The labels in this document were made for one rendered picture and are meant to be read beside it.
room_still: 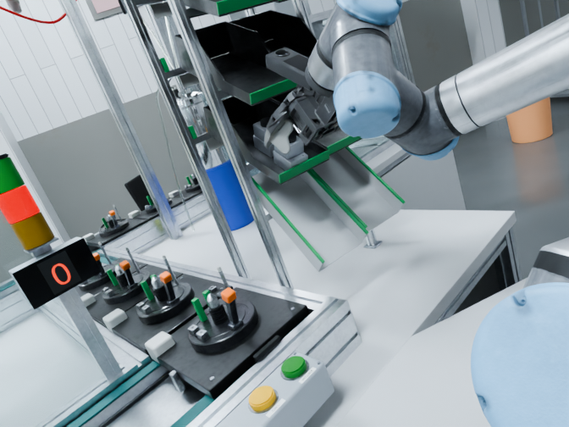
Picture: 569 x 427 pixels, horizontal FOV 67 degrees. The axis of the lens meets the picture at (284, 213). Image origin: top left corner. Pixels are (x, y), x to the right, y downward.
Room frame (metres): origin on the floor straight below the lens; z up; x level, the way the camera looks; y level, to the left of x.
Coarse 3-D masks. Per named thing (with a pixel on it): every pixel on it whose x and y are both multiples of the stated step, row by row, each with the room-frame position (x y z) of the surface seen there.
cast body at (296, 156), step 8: (296, 136) 0.86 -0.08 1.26; (296, 144) 0.84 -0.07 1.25; (280, 152) 0.85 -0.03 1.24; (296, 152) 0.84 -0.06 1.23; (304, 152) 0.85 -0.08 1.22; (280, 160) 0.86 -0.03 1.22; (288, 160) 0.83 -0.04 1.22; (296, 160) 0.83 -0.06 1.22; (304, 160) 0.84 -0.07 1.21; (288, 168) 0.84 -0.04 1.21
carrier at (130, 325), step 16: (144, 288) 0.97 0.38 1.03; (160, 288) 0.94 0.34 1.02; (176, 288) 0.98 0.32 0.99; (192, 288) 1.00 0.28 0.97; (224, 288) 0.93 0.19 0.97; (144, 304) 0.93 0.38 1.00; (160, 304) 0.93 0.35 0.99; (176, 304) 0.90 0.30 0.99; (192, 304) 0.91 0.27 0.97; (112, 320) 0.94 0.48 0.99; (128, 320) 0.95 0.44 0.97; (144, 320) 0.90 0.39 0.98; (160, 320) 0.88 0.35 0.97; (176, 320) 0.86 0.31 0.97; (128, 336) 0.87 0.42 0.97; (144, 336) 0.84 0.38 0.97; (144, 352) 0.79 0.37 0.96
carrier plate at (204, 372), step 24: (240, 288) 0.90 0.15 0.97; (264, 312) 0.76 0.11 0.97; (288, 312) 0.72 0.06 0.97; (264, 336) 0.67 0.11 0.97; (168, 360) 0.71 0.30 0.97; (192, 360) 0.68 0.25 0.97; (216, 360) 0.65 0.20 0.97; (240, 360) 0.63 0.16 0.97; (192, 384) 0.63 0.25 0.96; (216, 384) 0.59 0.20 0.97
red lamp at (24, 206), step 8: (8, 192) 0.70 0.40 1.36; (16, 192) 0.71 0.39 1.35; (24, 192) 0.72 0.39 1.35; (0, 200) 0.70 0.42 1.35; (8, 200) 0.70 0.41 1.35; (16, 200) 0.71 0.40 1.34; (24, 200) 0.71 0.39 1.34; (32, 200) 0.73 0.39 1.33; (0, 208) 0.71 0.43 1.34; (8, 208) 0.70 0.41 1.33; (16, 208) 0.70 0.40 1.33; (24, 208) 0.71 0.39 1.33; (32, 208) 0.72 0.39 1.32; (8, 216) 0.70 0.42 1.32; (16, 216) 0.70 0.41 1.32; (24, 216) 0.71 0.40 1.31
